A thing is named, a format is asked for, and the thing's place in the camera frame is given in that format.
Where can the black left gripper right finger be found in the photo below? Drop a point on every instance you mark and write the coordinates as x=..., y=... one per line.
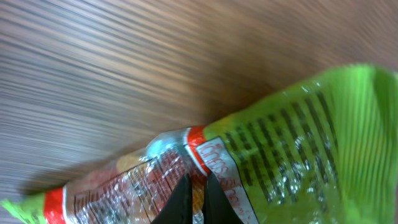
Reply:
x=216, y=208

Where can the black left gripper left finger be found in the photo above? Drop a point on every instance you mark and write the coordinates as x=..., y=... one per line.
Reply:
x=179, y=207

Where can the green snack bag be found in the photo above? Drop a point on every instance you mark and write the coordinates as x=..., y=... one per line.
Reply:
x=321, y=151

